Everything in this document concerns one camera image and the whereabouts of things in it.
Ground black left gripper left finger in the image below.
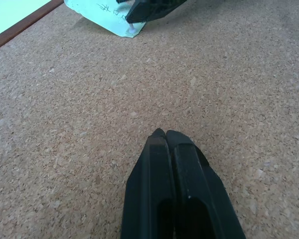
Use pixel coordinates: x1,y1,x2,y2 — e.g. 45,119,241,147
121,127,177,239

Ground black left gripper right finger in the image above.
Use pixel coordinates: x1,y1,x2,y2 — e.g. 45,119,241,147
165,129,247,239

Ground white paper with writing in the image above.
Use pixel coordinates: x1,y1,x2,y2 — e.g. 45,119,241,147
63,0,147,39

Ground cork board with wooden frame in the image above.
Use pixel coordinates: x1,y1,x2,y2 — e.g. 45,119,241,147
0,0,299,239

